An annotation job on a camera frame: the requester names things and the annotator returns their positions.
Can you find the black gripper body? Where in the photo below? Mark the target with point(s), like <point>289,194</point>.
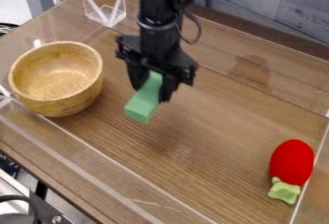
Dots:
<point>158,47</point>

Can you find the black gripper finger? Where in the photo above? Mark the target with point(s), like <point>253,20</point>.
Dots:
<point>167,88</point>
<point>138,73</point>

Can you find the clear acrylic tray wall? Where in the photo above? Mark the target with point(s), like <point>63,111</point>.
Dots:
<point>193,167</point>

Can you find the black clamp under table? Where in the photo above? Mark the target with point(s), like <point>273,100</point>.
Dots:
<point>35,216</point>

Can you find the red plush strawberry toy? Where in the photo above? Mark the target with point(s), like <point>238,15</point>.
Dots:
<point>290,170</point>

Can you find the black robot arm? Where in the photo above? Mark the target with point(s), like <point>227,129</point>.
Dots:
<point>159,13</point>

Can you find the clear acrylic corner bracket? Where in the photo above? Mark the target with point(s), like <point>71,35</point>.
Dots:
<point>106,15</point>

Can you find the green foam stick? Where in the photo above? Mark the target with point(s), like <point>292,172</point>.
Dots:
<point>145,101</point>

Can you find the brown wooden bowl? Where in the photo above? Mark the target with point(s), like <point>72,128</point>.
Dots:
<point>56,78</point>

